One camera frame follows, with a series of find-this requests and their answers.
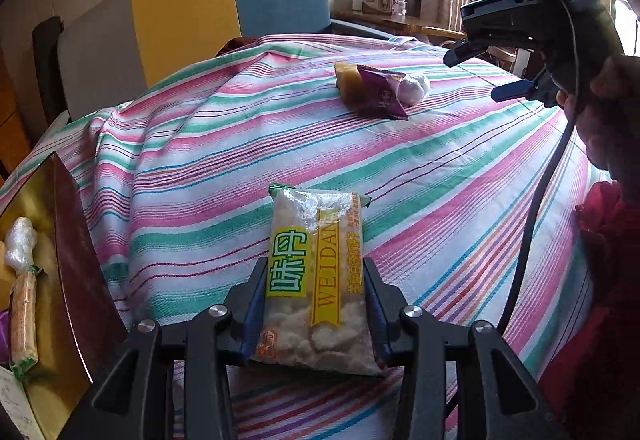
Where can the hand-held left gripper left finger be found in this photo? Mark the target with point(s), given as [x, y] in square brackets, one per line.
[252, 316]

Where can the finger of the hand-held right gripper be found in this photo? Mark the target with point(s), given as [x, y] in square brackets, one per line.
[457, 54]
[515, 90]

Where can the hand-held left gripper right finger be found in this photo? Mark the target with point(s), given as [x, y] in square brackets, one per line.
[378, 320]

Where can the clear rice cracker packet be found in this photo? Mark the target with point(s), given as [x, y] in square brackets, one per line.
[310, 270]

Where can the gold metal tin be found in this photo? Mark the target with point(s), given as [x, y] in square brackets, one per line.
[75, 270]

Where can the person's right hand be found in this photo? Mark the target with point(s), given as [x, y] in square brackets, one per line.
[617, 79]

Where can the wooden desk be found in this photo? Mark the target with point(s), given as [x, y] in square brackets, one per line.
[415, 25]

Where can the pink white cup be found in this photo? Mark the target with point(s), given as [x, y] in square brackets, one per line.
[400, 5]

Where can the purple snack packet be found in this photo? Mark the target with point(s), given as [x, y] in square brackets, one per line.
[380, 95]

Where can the small yellow sponge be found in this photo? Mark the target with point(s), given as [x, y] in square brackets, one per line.
[346, 82]

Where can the pink green striped bedsheet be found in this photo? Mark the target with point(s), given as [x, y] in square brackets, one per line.
[200, 144]

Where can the dark red cloth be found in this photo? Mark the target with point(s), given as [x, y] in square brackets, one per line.
[237, 47]

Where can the person's red clothing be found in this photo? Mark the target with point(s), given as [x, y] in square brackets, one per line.
[600, 320]

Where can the long brown biscuit packet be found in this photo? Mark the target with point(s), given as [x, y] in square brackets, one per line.
[25, 320]

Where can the clear wrapped white item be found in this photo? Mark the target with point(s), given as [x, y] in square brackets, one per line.
[19, 245]

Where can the grey yellow blue sofa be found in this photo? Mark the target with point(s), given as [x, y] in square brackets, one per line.
[185, 19]

